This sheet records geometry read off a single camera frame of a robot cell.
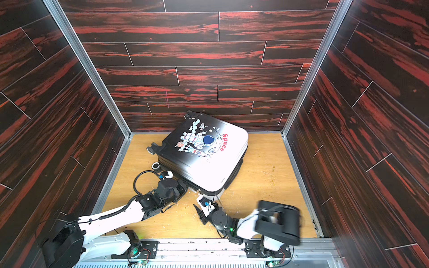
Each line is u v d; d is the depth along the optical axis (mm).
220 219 616
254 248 736
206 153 803
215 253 733
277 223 505
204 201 664
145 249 736
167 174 771
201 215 702
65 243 408
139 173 784
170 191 620
